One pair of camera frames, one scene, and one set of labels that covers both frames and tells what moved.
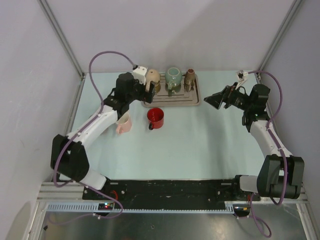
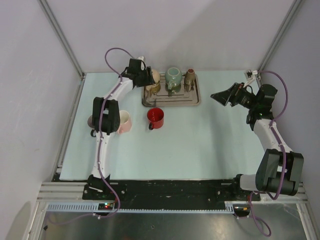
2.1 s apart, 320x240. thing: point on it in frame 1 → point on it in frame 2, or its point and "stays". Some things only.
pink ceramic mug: (124, 124) stays
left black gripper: (149, 95) → (149, 80)
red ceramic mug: (156, 117) stays
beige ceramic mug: (153, 75) stays
